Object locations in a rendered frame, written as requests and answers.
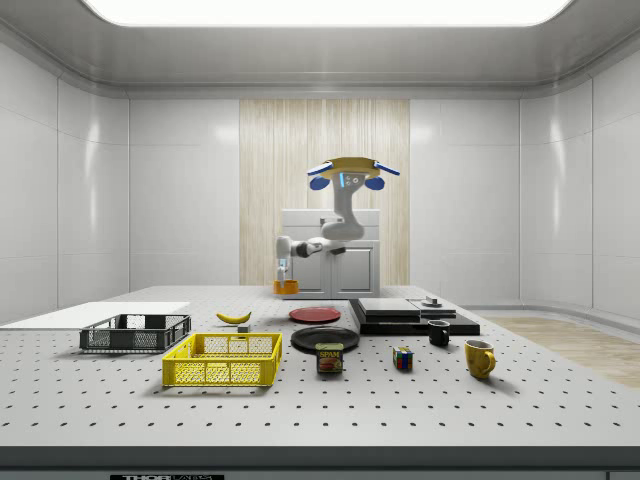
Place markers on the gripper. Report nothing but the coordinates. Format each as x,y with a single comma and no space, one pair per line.
283,274

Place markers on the yellow bowl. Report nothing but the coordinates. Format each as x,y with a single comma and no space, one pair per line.
286,288

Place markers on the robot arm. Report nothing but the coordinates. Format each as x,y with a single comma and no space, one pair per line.
345,210

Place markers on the red plate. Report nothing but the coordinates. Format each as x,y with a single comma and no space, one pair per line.
314,315

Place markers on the banana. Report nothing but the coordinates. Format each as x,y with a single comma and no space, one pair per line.
233,318

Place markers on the grey cube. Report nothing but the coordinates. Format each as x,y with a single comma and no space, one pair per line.
243,329

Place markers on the white cabinet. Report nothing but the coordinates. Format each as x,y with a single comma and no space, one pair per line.
357,270

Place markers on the black plate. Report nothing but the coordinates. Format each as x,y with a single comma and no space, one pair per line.
325,338

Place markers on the flat-sided can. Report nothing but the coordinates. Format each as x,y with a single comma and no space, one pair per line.
329,360

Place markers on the black stove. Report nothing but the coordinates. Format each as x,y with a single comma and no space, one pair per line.
390,312

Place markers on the yellow basket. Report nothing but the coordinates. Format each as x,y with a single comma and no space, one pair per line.
220,372

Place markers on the puzzle cube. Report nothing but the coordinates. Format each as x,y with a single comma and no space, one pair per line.
403,358

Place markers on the black mug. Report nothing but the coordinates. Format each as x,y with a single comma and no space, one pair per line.
438,334

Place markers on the dark grey basket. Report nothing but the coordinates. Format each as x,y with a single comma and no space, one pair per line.
125,340

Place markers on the yellow mug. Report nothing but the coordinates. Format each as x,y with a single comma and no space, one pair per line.
477,360

